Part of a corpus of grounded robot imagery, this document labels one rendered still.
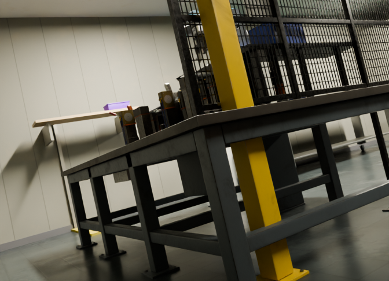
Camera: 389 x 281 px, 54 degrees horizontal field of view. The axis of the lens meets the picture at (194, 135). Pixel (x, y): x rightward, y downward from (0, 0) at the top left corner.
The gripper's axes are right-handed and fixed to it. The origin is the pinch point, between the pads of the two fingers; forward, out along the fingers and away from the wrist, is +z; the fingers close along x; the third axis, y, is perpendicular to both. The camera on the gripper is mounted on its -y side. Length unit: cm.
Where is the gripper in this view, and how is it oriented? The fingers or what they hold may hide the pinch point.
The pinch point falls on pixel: (210, 61)
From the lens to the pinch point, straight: 244.9
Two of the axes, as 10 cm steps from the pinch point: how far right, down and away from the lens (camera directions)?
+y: -5.2, 2.7, 8.1
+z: 2.8, 9.5, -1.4
